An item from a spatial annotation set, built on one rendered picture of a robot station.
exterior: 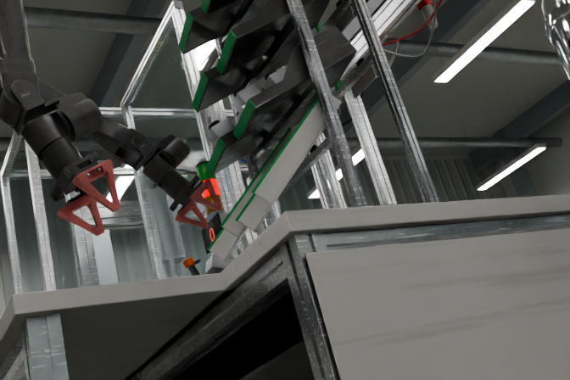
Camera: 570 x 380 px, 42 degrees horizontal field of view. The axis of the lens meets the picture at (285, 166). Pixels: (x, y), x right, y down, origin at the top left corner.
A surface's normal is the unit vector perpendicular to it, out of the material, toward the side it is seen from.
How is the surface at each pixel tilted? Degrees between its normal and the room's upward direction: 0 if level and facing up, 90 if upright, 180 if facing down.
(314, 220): 90
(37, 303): 90
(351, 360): 90
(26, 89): 90
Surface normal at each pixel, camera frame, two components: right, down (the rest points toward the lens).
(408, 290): 0.44, -0.47
